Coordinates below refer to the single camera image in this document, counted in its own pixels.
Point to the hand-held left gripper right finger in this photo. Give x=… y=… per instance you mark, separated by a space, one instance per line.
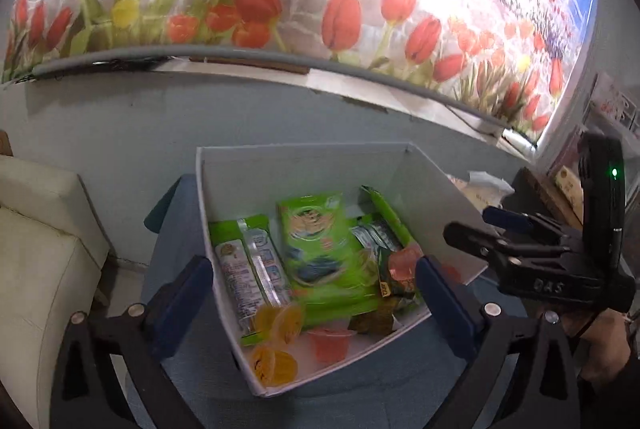
x=445 y=304

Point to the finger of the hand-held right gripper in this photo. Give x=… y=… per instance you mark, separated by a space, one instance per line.
x=507 y=219
x=472 y=239

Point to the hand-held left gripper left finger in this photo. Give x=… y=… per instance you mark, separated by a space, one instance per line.
x=182 y=304

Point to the white cardboard box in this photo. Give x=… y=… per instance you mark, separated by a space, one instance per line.
x=310 y=169

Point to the person's right hand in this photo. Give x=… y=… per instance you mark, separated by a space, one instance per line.
x=607 y=344

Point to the wooden shelf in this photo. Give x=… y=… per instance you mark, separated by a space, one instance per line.
x=535 y=194

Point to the white paper box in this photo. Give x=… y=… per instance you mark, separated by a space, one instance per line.
x=482 y=189

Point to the red jelly cup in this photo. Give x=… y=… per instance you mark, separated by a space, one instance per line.
x=330 y=343
x=407 y=259

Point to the beige printed box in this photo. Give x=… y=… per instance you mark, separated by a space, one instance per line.
x=570 y=189

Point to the brown small packet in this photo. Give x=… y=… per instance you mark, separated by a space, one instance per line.
x=372 y=321

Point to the yellow jelly cup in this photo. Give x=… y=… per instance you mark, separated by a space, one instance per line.
x=369 y=269

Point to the orange jelly cup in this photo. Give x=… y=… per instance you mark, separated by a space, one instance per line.
x=274 y=364
x=280 y=321

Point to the cream leather sofa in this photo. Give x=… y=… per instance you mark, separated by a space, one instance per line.
x=40 y=269

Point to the transparent storage rack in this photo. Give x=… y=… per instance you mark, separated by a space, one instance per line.
x=615 y=109

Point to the wooden furniture corner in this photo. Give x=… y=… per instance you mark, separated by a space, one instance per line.
x=5 y=143

